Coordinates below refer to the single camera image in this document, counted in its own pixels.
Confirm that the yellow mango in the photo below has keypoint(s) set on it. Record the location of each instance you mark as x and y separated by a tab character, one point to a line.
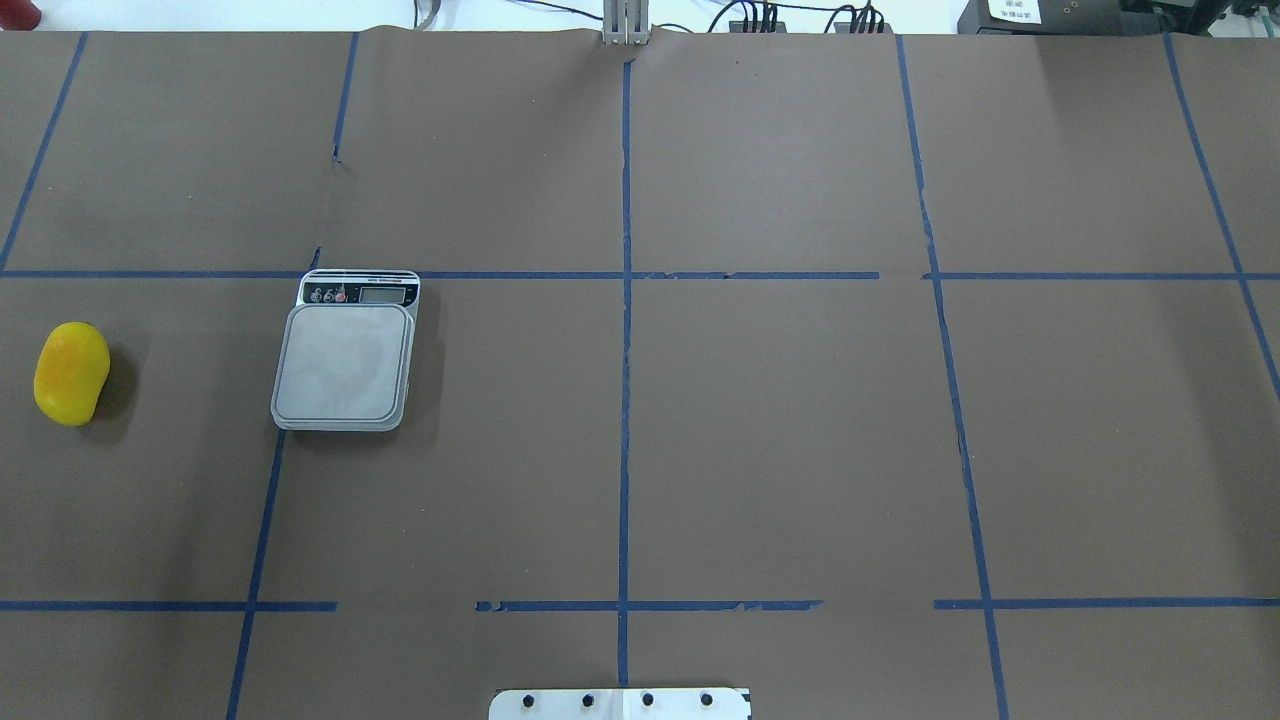
71	371

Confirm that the brown paper table mat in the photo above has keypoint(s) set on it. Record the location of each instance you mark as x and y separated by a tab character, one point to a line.
895	377

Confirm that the grey digital kitchen scale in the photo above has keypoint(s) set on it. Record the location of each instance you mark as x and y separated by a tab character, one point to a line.
346	351

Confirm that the black power strip left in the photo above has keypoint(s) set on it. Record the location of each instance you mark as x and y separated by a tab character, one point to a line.
757	19

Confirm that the black power strip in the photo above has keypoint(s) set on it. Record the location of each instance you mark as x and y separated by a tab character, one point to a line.
757	19
864	19

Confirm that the black power strip right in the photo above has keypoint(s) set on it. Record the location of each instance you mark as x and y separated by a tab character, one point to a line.
864	19

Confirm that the dark control box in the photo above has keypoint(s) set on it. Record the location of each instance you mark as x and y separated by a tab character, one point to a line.
1089	18

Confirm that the red cylinder object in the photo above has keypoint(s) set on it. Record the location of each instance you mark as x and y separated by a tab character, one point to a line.
20	15

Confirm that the aluminium frame post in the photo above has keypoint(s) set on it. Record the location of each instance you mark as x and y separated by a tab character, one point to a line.
626	22

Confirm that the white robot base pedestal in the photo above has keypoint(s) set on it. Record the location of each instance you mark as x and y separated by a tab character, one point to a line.
623	703

